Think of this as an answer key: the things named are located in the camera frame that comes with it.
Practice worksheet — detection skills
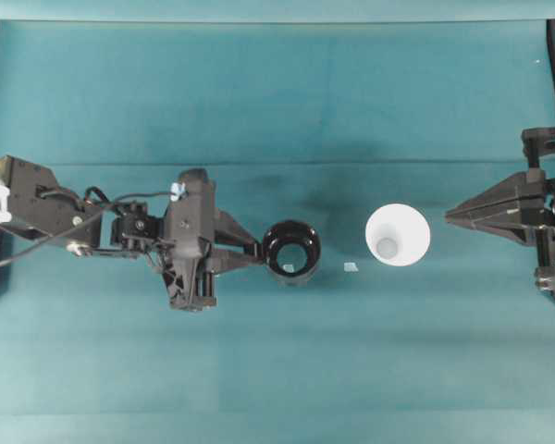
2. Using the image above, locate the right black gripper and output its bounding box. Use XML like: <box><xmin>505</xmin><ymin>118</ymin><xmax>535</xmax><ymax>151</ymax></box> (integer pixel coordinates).
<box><xmin>445</xmin><ymin>127</ymin><xmax>555</xmax><ymax>291</ymax></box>

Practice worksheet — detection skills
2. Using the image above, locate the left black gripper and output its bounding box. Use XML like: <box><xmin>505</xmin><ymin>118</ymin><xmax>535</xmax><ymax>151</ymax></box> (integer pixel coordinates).
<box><xmin>161</xmin><ymin>168</ymin><xmax>265</xmax><ymax>312</ymax></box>

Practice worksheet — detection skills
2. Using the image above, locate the black cup holder with handle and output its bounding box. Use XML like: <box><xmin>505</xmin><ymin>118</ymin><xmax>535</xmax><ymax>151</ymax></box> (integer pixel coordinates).
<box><xmin>262</xmin><ymin>220</ymin><xmax>321</xmax><ymax>286</ymax></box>

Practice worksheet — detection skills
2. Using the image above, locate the white paper cup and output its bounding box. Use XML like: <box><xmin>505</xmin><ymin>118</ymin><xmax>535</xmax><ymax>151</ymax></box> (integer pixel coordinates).
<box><xmin>364</xmin><ymin>203</ymin><xmax>431</xmax><ymax>267</ymax></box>

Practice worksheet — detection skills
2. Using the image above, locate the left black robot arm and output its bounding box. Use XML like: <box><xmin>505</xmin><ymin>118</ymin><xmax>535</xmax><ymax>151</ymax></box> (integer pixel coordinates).
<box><xmin>0</xmin><ymin>156</ymin><xmax>265</xmax><ymax>312</ymax></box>

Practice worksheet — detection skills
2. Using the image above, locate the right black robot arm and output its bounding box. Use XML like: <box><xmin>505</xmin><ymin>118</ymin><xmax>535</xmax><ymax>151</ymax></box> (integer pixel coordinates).
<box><xmin>445</xmin><ymin>127</ymin><xmax>555</xmax><ymax>301</ymax></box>

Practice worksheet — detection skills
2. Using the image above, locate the right white tape marker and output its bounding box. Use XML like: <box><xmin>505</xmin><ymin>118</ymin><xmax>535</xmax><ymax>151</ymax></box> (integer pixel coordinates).
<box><xmin>343</xmin><ymin>262</ymin><xmax>358</xmax><ymax>273</ymax></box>

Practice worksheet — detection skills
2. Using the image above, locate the teal table cloth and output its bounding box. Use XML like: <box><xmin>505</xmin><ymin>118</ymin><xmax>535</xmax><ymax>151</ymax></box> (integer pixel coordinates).
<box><xmin>0</xmin><ymin>20</ymin><xmax>555</xmax><ymax>443</ymax></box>

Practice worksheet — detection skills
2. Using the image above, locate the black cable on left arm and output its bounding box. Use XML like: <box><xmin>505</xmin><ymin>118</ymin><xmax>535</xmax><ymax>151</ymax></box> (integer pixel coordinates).
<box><xmin>0</xmin><ymin>191</ymin><xmax>177</xmax><ymax>267</ymax></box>

